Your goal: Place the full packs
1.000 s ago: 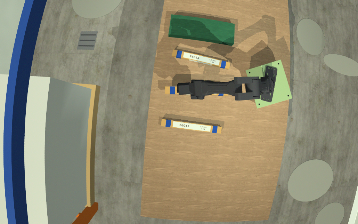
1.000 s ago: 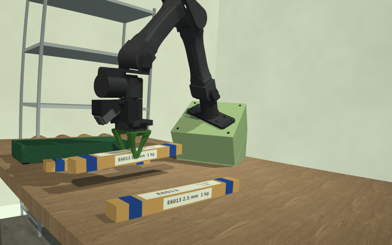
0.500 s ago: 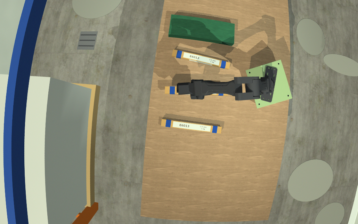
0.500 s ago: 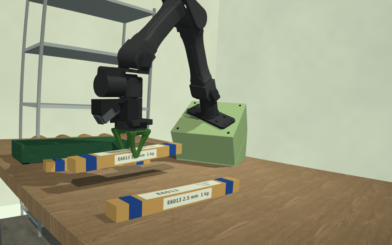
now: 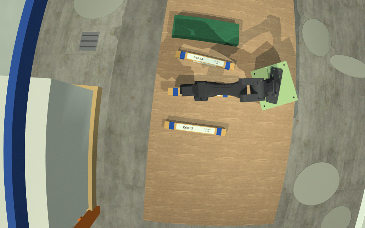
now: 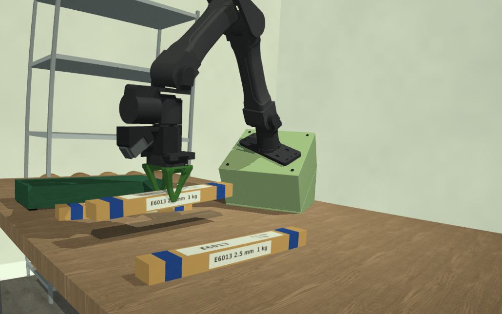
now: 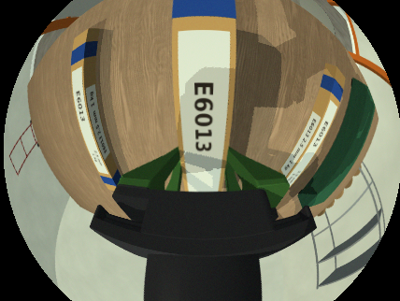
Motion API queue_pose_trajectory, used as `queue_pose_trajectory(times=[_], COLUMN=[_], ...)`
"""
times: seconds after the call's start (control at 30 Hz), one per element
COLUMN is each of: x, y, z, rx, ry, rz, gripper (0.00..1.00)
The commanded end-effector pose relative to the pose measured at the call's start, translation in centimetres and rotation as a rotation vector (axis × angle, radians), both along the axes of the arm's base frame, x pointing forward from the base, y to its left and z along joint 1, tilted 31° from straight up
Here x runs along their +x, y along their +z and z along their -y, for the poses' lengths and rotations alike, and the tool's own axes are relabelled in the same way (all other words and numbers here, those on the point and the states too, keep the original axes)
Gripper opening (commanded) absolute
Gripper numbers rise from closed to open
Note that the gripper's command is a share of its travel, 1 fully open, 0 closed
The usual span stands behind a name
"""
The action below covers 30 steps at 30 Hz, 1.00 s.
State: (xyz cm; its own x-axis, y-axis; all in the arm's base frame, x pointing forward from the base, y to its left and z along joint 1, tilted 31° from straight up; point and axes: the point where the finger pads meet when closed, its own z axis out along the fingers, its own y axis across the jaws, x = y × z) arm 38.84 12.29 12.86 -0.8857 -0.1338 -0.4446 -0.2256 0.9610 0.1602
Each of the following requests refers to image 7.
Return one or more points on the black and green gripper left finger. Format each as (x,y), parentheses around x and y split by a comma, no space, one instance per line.
(154,173)

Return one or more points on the dark green low platform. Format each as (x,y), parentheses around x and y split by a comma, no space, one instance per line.
(346,148)

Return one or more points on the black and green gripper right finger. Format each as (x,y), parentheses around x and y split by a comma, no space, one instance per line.
(254,176)

